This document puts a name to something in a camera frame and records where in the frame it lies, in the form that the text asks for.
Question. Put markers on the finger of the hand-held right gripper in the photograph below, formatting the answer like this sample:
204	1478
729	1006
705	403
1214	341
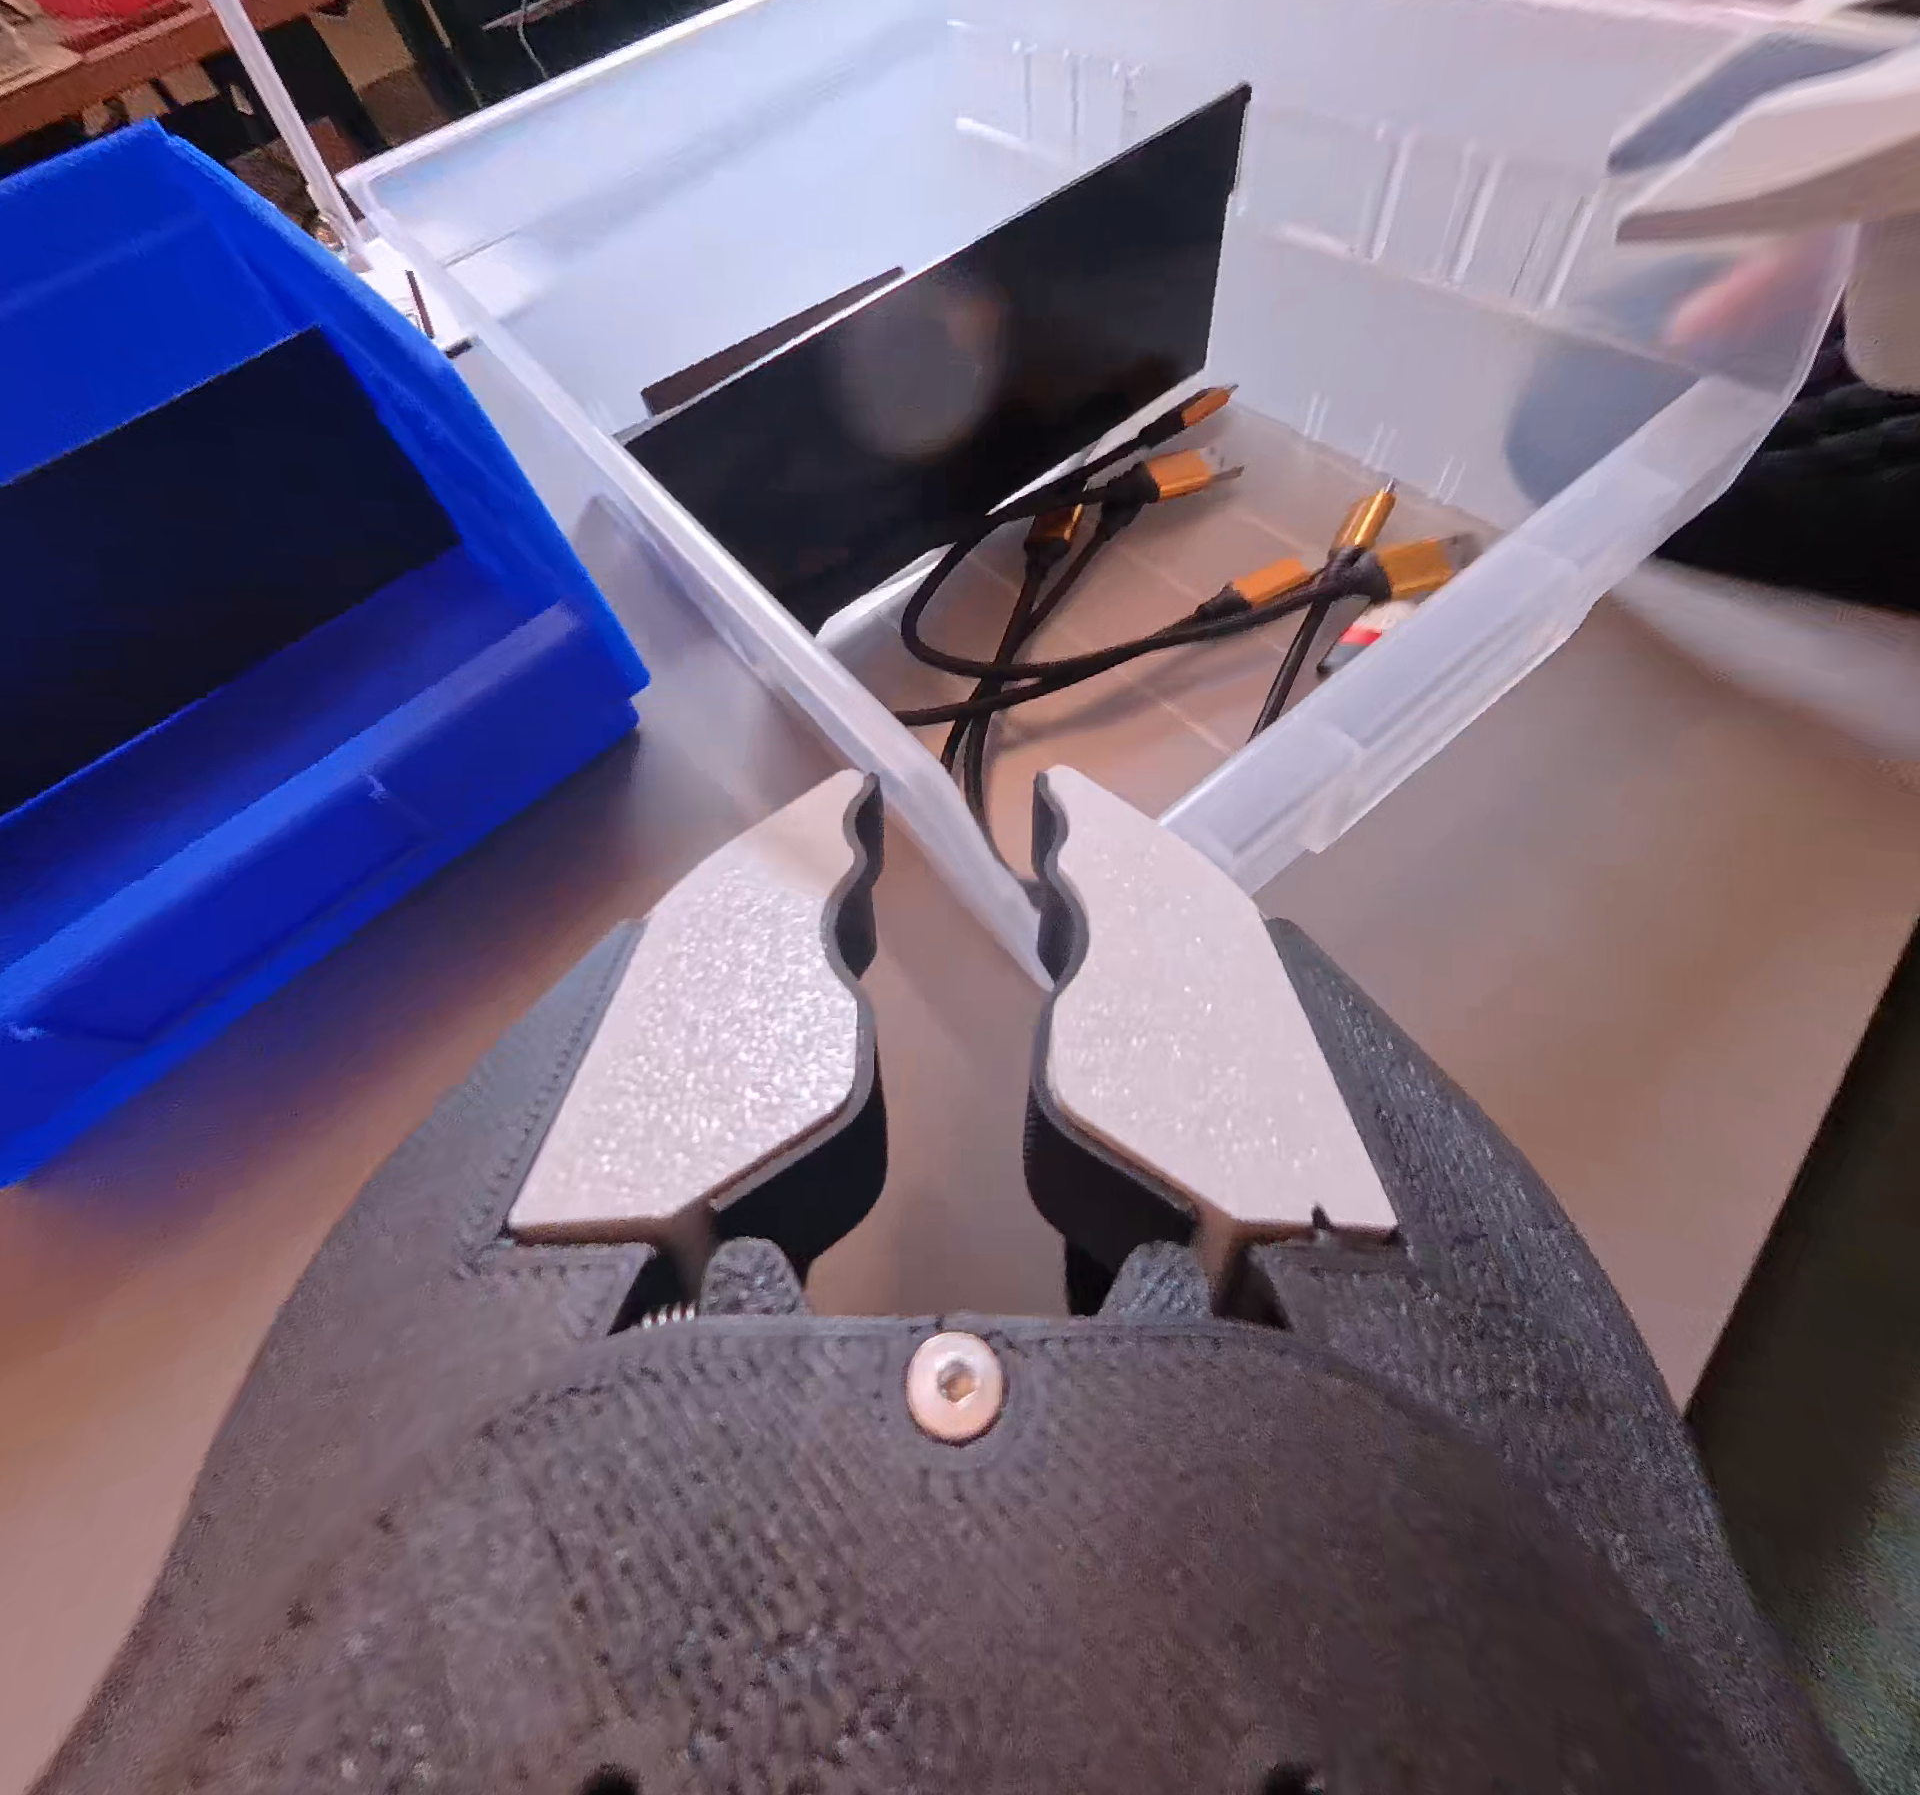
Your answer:
1771	72
1830	161

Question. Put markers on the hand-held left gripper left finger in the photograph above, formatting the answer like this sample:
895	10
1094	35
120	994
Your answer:
705	1061

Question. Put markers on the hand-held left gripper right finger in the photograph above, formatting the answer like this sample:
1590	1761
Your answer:
1199	1061

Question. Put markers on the blue plastic bin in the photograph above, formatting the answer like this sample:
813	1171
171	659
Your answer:
299	851

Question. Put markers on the clear plastic bin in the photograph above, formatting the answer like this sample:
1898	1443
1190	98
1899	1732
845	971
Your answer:
750	175

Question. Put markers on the black divider panel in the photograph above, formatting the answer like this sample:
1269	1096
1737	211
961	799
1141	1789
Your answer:
975	400
195	535

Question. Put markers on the wooden desk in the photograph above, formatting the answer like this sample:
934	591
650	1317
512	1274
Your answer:
179	41

